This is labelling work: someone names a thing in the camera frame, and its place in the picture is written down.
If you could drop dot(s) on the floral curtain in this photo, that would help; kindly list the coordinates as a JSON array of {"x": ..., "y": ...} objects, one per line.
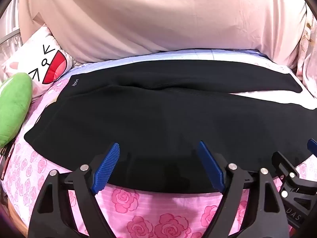
[{"x": 309, "y": 67}]

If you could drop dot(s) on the wooden bed frame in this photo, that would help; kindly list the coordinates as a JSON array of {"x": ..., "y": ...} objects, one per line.
[{"x": 18, "y": 220}]

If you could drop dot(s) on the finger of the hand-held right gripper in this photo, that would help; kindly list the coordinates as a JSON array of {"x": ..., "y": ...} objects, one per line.
[
  {"x": 313, "y": 145},
  {"x": 283, "y": 162}
]

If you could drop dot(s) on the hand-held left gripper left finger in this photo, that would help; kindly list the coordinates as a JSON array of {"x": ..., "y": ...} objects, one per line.
[{"x": 106, "y": 166}]

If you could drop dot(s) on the silvery sheer curtain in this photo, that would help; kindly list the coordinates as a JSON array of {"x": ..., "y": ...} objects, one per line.
[{"x": 10, "y": 17}]

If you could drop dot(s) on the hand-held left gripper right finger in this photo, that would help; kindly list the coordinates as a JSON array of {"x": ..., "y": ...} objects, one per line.
[{"x": 210, "y": 162}]

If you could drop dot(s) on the metal bed rail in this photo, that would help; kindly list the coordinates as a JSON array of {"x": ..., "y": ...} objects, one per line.
[{"x": 8, "y": 36}]

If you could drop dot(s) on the dark phone with reddish edge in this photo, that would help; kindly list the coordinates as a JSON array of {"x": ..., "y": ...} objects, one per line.
[{"x": 6, "y": 161}]

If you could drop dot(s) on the pink rose-print bedsheet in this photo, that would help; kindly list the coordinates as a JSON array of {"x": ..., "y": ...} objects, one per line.
[{"x": 148, "y": 215}]

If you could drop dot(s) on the black pants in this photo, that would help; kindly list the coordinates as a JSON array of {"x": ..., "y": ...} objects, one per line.
[{"x": 158, "y": 114}]

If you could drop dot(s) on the green leaf plush pillow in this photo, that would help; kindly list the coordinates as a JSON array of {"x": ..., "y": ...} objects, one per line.
[{"x": 13, "y": 106}]

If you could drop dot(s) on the white cartoon face pillow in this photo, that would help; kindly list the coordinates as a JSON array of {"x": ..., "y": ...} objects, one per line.
[{"x": 32, "y": 57}]

